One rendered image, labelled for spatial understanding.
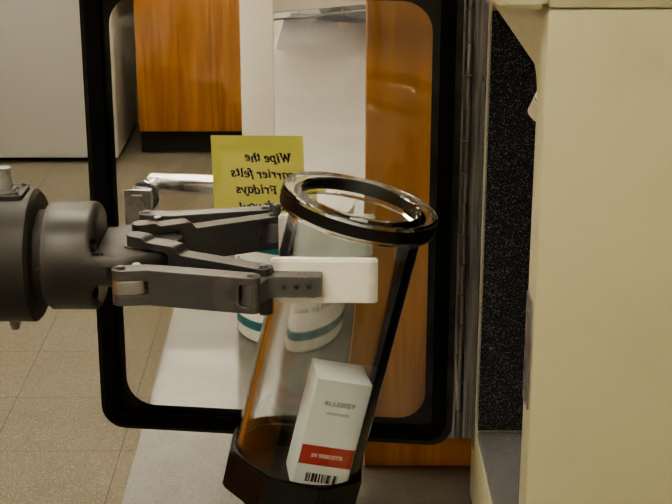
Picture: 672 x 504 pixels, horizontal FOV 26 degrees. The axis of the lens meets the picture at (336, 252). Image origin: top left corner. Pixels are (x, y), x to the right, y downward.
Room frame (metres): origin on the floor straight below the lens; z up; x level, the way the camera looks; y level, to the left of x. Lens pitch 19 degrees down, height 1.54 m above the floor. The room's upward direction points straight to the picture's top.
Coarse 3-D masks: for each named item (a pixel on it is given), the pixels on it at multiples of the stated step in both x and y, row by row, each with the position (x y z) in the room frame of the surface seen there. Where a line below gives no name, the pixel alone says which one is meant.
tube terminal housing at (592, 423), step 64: (576, 0) 0.81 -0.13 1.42; (640, 0) 0.81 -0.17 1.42; (576, 64) 0.81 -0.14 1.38; (640, 64) 0.81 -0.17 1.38; (576, 128) 0.81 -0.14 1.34; (640, 128) 0.81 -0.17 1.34; (576, 192) 0.81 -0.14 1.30; (640, 192) 0.81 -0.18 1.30; (576, 256) 0.81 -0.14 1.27; (640, 256) 0.81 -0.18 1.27; (576, 320) 0.81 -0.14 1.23; (640, 320) 0.81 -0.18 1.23; (576, 384) 0.81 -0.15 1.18; (640, 384) 0.81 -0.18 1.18; (576, 448) 0.81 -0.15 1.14; (640, 448) 0.81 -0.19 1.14
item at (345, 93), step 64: (128, 0) 1.15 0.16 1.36; (192, 0) 1.14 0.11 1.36; (256, 0) 1.14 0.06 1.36; (320, 0) 1.13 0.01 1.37; (128, 64) 1.15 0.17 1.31; (192, 64) 1.14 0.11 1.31; (256, 64) 1.14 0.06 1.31; (320, 64) 1.13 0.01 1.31; (384, 64) 1.12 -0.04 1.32; (128, 128) 1.15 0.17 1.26; (192, 128) 1.14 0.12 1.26; (256, 128) 1.14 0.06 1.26; (320, 128) 1.13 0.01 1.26; (384, 128) 1.12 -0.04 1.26; (192, 192) 1.14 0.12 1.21; (256, 192) 1.14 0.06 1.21; (256, 256) 1.14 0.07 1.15; (128, 320) 1.15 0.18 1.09; (192, 320) 1.14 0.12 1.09; (256, 320) 1.14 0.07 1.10; (128, 384) 1.15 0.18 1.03; (192, 384) 1.14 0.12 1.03; (384, 384) 1.12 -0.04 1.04
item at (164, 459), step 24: (144, 432) 1.25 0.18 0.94; (168, 432) 1.25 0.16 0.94; (192, 432) 1.25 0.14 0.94; (144, 456) 1.20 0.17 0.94; (168, 456) 1.20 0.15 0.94; (192, 456) 1.20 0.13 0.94; (216, 456) 1.20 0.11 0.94; (144, 480) 1.15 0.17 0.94; (168, 480) 1.15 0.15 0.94; (192, 480) 1.15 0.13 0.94; (216, 480) 1.15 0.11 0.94; (384, 480) 1.15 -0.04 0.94; (408, 480) 1.15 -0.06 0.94; (432, 480) 1.15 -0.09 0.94; (456, 480) 1.15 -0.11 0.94
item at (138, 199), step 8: (128, 192) 1.13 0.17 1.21; (136, 192) 1.13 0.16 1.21; (144, 192) 1.13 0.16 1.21; (152, 192) 1.14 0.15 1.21; (128, 200) 1.13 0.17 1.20; (136, 200) 1.13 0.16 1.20; (144, 200) 1.13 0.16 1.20; (152, 200) 1.14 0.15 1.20; (128, 208) 1.13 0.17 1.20; (136, 208) 1.13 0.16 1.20; (144, 208) 1.13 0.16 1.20; (152, 208) 1.14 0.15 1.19; (128, 216) 1.13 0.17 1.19; (136, 216) 1.13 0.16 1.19
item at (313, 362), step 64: (320, 192) 0.98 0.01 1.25; (384, 192) 0.98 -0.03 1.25; (320, 256) 0.91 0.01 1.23; (384, 256) 0.91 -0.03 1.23; (320, 320) 0.90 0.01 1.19; (384, 320) 0.92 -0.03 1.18; (256, 384) 0.93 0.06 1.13; (320, 384) 0.90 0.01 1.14; (256, 448) 0.91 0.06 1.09; (320, 448) 0.90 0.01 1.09
